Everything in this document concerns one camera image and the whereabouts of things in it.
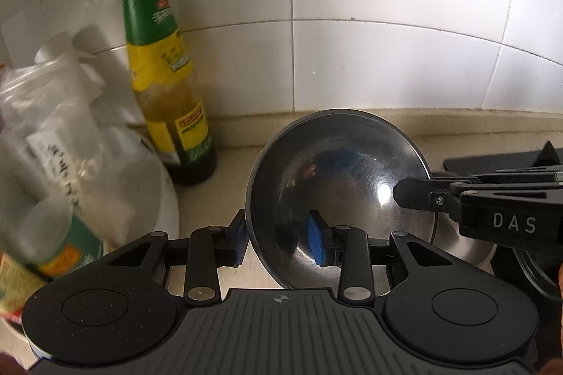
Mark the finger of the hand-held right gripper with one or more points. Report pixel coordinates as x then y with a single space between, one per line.
519 178
422 194

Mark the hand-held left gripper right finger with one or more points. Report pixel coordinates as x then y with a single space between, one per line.
314 236

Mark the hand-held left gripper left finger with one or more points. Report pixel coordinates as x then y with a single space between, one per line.
239 236

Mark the yellow-capped green label bottle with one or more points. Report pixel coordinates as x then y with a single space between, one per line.
162 62

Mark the clear bottle with purple neck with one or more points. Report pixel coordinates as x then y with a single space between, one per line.
57 128

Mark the white two-tier rotating rack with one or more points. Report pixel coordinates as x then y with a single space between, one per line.
162 203

